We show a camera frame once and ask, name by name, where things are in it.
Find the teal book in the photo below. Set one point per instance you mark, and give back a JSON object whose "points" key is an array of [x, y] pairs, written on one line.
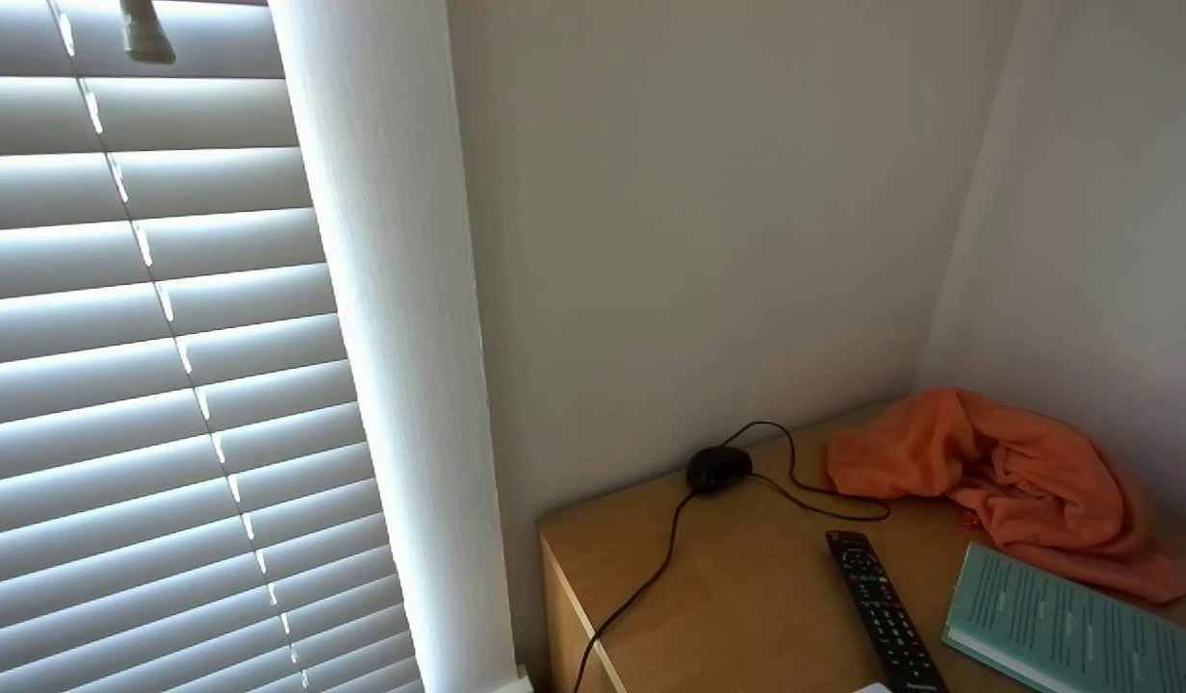
{"points": [[1068, 635]]}

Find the black round device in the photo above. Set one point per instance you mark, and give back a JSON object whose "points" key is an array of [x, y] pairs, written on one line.
{"points": [[717, 468]]}

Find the wooden desk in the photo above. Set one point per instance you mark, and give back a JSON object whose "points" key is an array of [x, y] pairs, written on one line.
{"points": [[749, 591]]}

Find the black remote control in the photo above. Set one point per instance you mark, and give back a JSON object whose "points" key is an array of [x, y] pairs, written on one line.
{"points": [[884, 617]]}

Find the orange towel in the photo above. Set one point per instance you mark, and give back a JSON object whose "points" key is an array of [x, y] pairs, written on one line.
{"points": [[1002, 474]]}

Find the small white object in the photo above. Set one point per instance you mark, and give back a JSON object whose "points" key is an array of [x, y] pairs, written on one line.
{"points": [[873, 685]]}

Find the white window blinds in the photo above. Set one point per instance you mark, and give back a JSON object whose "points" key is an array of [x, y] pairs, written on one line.
{"points": [[132, 386]]}

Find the white blinds wand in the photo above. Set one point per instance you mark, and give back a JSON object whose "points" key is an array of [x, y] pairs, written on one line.
{"points": [[144, 30]]}

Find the white window frame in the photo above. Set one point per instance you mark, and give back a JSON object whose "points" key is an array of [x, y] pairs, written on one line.
{"points": [[387, 320]]}

